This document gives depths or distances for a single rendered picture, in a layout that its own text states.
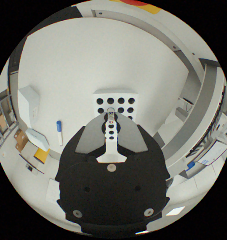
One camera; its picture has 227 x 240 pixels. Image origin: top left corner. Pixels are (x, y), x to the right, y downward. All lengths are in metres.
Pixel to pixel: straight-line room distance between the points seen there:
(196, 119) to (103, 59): 0.23
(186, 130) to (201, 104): 0.07
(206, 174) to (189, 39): 3.79
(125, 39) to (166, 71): 0.12
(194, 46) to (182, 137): 0.22
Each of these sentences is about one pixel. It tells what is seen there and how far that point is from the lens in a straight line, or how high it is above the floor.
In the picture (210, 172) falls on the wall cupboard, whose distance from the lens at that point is 3.82.
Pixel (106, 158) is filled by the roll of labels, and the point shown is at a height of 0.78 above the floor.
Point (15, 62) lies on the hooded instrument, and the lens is 0.54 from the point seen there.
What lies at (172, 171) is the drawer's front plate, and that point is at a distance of 0.31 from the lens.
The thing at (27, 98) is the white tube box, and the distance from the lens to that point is 0.26.
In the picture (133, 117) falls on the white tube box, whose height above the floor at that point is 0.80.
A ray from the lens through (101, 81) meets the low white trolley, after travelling 0.16.
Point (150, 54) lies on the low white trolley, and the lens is 0.20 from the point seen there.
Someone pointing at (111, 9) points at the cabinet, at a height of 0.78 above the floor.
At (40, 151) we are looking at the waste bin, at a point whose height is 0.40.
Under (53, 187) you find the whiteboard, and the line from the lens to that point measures 3.51.
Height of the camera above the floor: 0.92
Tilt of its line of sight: 57 degrees down
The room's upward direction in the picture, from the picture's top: 177 degrees clockwise
